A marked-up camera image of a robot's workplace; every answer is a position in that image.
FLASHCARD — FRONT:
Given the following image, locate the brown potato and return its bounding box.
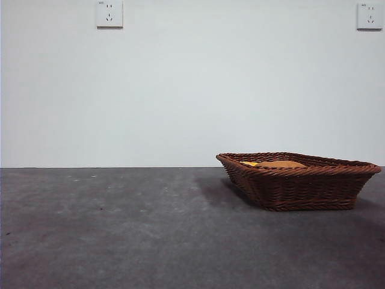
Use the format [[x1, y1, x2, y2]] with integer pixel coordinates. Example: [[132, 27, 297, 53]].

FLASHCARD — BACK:
[[257, 160, 307, 169]]

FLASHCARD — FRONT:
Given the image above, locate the brown wicker basket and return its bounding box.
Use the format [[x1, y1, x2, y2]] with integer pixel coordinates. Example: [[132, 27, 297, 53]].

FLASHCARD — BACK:
[[215, 152, 382, 212]]

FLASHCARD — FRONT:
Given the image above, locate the white wall socket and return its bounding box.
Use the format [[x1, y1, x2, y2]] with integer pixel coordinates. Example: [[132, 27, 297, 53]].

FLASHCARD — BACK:
[[96, 0, 124, 30], [357, 2, 379, 30]]

